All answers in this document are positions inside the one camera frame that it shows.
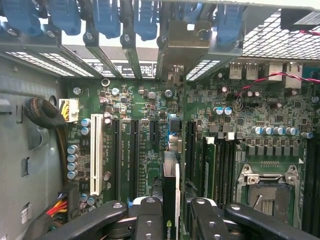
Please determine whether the black braided cable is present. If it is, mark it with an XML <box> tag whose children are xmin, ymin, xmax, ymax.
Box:
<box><xmin>23</xmin><ymin>97</ymin><xmax>67</xmax><ymax>130</ymax></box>

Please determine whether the short expansion slot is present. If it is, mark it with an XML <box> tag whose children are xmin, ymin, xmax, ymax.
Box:
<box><xmin>149</xmin><ymin>119</ymin><xmax>159</xmax><ymax>145</ymax></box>

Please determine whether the white PCI expansion slot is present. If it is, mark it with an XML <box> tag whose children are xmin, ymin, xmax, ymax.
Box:
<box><xmin>89</xmin><ymin>113</ymin><xmax>104</xmax><ymax>196</ymax></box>

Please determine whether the white power connector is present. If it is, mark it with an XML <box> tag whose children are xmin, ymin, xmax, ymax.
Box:
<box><xmin>58</xmin><ymin>98</ymin><xmax>80</xmax><ymax>124</ymax></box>

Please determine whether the green motherboard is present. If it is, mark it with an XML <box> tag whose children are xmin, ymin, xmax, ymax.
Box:
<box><xmin>63</xmin><ymin>57</ymin><xmax>320</xmax><ymax>240</ymax></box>

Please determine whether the blue card retention clip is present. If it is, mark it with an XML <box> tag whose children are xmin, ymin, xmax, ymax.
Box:
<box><xmin>133</xmin><ymin>0</ymin><xmax>160</xmax><ymax>42</ymax></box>
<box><xmin>47</xmin><ymin>0</ymin><xmax>82</xmax><ymax>36</ymax></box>
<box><xmin>215</xmin><ymin>0</ymin><xmax>245</xmax><ymax>45</ymax></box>
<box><xmin>1</xmin><ymin>0</ymin><xmax>42</xmax><ymax>36</ymax></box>
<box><xmin>92</xmin><ymin>0</ymin><xmax>121</xmax><ymax>40</ymax></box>

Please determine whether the CPU socket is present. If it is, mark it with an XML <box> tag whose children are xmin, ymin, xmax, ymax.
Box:
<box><xmin>236</xmin><ymin>162</ymin><xmax>303</xmax><ymax>228</ymax></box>

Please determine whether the black open PC case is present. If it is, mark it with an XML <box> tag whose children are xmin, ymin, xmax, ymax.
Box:
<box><xmin>0</xmin><ymin>0</ymin><xmax>320</xmax><ymax>240</ymax></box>

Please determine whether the socket locking lever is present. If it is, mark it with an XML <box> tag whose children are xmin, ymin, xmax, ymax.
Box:
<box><xmin>252</xmin><ymin>194</ymin><xmax>264</xmax><ymax>209</ymax></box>

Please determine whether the long expansion slot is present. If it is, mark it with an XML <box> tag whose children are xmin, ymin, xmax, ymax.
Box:
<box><xmin>186</xmin><ymin>119</ymin><xmax>197</xmax><ymax>182</ymax></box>
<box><xmin>112</xmin><ymin>118</ymin><xmax>122</xmax><ymax>201</ymax></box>
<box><xmin>129</xmin><ymin>119</ymin><xmax>140</xmax><ymax>201</ymax></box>

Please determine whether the red yellow wire bundle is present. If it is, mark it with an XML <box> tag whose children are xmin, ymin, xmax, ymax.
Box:
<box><xmin>46</xmin><ymin>197</ymin><xmax>69</xmax><ymax>219</ymax></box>

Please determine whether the red black twisted wire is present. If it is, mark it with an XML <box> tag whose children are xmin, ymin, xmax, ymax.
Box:
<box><xmin>241</xmin><ymin>71</ymin><xmax>320</xmax><ymax>91</ymax></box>

